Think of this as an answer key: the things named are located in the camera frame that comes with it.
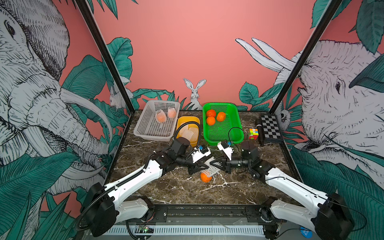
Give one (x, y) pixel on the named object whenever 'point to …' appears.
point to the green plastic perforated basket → (231, 129)
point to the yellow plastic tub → (189, 127)
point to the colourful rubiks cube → (254, 133)
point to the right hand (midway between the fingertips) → (211, 162)
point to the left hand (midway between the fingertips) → (207, 163)
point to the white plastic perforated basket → (158, 120)
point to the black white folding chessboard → (270, 128)
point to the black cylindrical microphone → (259, 125)
